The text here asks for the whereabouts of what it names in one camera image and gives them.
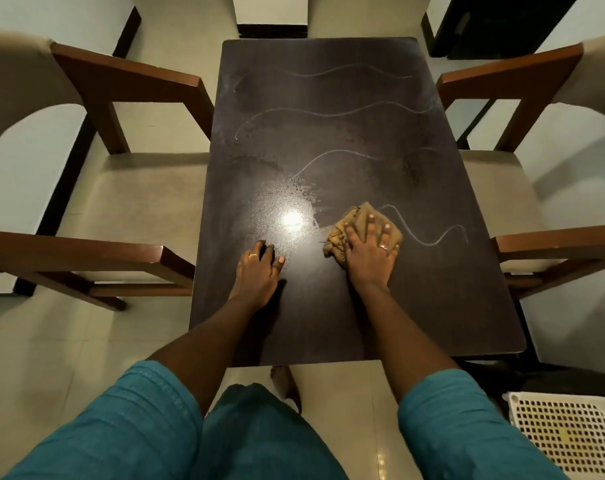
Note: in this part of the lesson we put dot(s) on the white perforated plastic basket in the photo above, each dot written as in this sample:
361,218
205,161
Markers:
572,434

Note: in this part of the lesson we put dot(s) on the person's left forearm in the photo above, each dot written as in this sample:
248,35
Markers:
217,344

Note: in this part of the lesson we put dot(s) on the brown cleaning cloth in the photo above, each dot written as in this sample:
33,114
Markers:
338,235

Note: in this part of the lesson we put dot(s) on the person's right hand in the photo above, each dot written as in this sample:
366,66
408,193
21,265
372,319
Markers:
368,264

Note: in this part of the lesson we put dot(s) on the wooden chair with beige cushion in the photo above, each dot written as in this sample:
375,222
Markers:
502,189
132,194

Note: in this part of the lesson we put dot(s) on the person's right forearm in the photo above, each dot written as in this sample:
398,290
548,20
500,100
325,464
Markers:
397,339

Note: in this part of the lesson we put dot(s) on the person's right little finger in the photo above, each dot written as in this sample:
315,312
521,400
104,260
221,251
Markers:
395,251

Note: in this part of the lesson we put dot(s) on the person's left hand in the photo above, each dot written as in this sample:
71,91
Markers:
255,277

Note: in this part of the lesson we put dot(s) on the person's left thumb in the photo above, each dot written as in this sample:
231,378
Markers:
278,265

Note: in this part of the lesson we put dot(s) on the teal garment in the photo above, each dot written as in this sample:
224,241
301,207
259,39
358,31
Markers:
262,439

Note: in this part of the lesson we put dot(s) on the person's foot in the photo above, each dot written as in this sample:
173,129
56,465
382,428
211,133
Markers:
286,387

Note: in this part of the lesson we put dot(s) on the person's right middle finger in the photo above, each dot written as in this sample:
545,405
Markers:
372,228

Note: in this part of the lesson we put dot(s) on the person's right thumb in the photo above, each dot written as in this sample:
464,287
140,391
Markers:
350,237

